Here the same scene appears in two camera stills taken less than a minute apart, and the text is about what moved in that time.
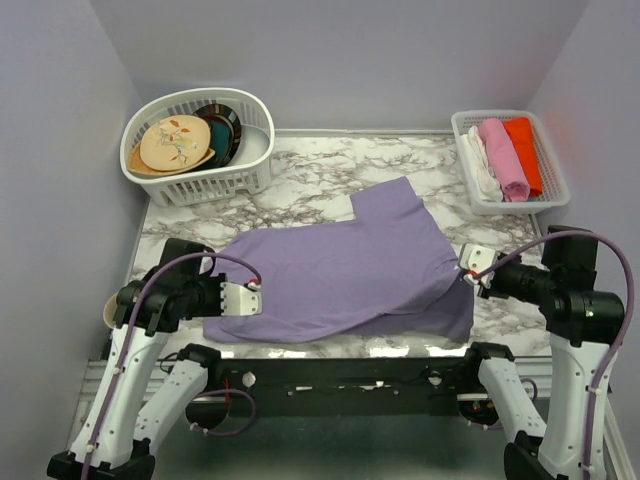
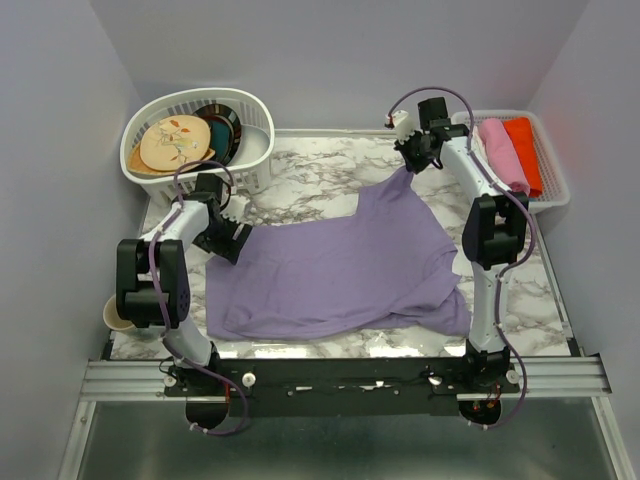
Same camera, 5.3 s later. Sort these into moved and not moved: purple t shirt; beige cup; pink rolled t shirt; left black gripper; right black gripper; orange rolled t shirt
Moved: right black gripper; left black gripper
Not moved: pink rolled t shirt; beige cup; orange rolled t shirt; purple t shirt
